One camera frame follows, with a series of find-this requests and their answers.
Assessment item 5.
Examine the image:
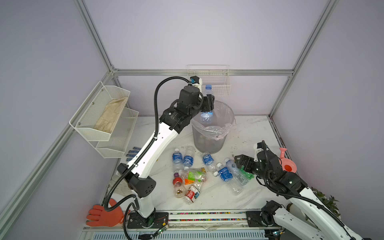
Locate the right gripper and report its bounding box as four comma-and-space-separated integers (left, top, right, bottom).
232, 154, 271, 183

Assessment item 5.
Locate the large clear blue-cap bottle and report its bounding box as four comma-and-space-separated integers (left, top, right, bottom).
201, 85, 215, 125

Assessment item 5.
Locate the yellow-cap clear bottle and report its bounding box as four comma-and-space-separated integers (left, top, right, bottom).
194, 168, 207, 176

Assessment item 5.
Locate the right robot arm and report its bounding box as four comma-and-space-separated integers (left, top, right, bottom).
234, 148, 362, 240

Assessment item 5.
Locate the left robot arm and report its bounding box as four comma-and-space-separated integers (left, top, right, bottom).
118, 85, 215, 219

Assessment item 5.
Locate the clear plastic bin liner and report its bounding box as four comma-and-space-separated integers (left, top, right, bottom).
191, 101, 235, 141

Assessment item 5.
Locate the grey mesh waste bin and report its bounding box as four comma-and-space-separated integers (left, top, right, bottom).
191, 100, 236, 154

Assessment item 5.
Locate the green plastic bottle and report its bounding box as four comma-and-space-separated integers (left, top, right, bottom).
240, 166, 255, 180

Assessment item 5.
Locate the clear light-blue label bottle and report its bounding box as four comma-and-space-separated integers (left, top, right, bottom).
225, 158, 249, 186

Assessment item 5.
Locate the pink watering can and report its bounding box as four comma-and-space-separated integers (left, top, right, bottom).
280, 148, 298, 173

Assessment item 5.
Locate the Pocari Sweat bottle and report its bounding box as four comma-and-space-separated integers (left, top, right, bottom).
202, 152, 219, 177

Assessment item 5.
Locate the capless blue label bottle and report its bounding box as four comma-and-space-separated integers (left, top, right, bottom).
183, 146, 196, 168

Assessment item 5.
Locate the green orange label bottle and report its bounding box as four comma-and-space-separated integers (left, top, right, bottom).
179, 169, 207, 185

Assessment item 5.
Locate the red label clear bottle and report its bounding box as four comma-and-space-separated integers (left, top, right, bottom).
184, 182, 204, 205

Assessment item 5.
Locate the red label purple-cap bottle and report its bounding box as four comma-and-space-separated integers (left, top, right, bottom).
173, 173, 187, 198

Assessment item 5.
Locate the potted green plant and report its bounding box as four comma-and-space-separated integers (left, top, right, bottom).
311, 187, 341, 219

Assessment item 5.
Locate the blue dotted work glove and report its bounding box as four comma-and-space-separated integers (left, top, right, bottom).
126, 147, 141, 162

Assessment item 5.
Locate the beige cloth in shelf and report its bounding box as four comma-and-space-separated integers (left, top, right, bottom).
94, 97, 128, 134

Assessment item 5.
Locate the white mesh lower shelf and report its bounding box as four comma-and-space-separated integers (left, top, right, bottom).
96, 108, 139, 159

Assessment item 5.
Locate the white mesh shelf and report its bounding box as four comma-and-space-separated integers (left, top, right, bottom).
96, 108, 139, 159
69, 82, 131, 142

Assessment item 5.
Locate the white mesh upper shelf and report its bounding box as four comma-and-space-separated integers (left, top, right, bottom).
69, 82, 131, 142

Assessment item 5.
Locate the orange rubber glove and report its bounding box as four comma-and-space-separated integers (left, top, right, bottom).
86, 205, 124, 227

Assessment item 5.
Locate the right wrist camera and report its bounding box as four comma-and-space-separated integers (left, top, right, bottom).
254, 143, 264, 162

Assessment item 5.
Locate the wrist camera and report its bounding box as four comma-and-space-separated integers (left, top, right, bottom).
190, 76, 202, 91
254, 143, 264, 162

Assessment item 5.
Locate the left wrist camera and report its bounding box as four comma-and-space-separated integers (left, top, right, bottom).
190, 76, 202, 91

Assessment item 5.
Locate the white wire wall basket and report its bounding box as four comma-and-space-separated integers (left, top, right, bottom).
187, 65, 231, 97

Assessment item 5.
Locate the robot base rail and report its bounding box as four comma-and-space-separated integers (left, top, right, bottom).
125, 210, 280, 229

